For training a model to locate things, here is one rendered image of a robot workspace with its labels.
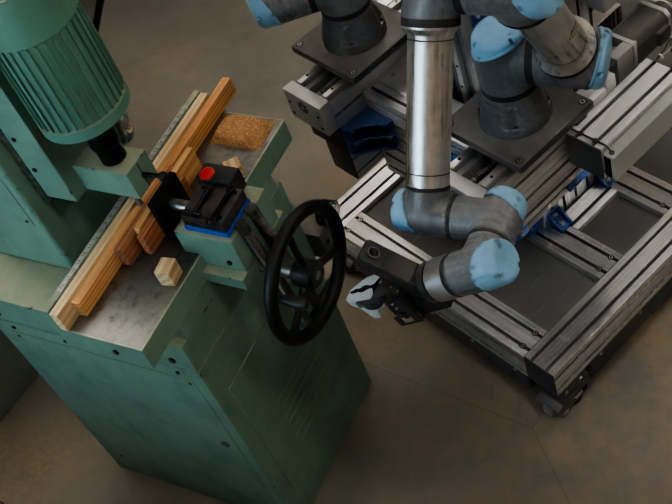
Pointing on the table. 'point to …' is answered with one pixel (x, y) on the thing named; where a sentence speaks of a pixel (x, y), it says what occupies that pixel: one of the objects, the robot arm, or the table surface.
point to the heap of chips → (242, 132)
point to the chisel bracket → (119, 178)
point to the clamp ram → (168, 203)
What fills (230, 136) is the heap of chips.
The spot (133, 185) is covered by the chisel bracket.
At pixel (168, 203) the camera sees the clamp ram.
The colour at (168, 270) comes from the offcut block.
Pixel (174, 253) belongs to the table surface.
